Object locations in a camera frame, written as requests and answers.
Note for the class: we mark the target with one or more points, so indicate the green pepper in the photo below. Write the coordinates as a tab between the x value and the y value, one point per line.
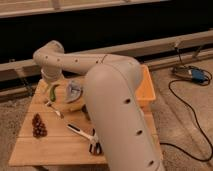
52	94

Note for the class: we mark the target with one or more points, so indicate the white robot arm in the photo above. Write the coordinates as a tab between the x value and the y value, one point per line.
110	83

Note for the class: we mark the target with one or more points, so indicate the grey crumpled cloth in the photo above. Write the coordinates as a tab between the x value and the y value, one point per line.
73	91

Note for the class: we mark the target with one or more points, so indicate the orange plastic bin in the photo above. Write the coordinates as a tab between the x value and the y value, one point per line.
145	93

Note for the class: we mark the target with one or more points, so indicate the yellow banana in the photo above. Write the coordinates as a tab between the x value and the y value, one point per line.
75	106

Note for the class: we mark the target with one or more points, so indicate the black white dish brush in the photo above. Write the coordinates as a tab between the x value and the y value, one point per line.
95	146

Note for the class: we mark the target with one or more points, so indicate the wooden table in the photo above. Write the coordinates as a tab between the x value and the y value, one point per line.
61	146

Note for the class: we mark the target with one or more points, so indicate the blue grey floor device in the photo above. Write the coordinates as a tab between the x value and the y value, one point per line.
189	73

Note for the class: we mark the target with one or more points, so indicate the dark grape bunch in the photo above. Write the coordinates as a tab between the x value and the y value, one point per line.
39	128

